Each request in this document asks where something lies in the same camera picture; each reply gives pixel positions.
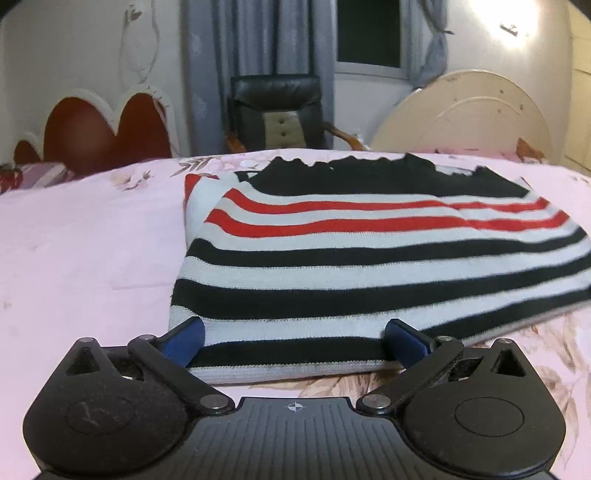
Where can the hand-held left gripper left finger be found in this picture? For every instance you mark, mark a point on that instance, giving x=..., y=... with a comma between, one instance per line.
x=183, y=344

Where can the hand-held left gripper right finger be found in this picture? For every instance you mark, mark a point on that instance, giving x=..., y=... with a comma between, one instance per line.
x=407, y=344

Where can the cream round headboard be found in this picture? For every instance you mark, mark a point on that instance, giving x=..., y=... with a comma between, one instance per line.
x=466, y=115

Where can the wide grey-blue curtain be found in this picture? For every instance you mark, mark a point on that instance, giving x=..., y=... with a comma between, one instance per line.
x=249, y=41

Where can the black office chair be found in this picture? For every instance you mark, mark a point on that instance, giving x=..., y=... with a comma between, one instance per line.
x=277, y=101

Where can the striped knit sweater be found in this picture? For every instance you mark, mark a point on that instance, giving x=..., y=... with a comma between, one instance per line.
x=346, y=258

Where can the dark window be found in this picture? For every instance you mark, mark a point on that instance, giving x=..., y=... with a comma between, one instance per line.
x=369, y=32

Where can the red patterned cloth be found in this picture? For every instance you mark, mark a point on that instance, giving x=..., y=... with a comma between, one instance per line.
x=9, y=179

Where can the tied grey-blue curtain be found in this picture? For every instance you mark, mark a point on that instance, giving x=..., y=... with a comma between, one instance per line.
x=431, y=41

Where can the red scalloped headboard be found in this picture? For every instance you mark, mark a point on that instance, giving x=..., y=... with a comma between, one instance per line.
x=92, y=134

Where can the striped pink pillow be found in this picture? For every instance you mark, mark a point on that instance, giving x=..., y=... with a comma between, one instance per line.
x=44, y=174

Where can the wall lamp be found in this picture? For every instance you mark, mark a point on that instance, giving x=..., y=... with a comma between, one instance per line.
x=513, y=30

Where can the orange cloth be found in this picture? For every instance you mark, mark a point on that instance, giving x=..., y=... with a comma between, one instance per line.
x=530, y=151

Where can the floral pink bedsheet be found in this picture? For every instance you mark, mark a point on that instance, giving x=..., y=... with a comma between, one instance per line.
x=83, y=258

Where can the cream wardrobe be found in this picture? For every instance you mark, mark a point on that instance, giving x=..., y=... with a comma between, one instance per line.
x=579, y=92

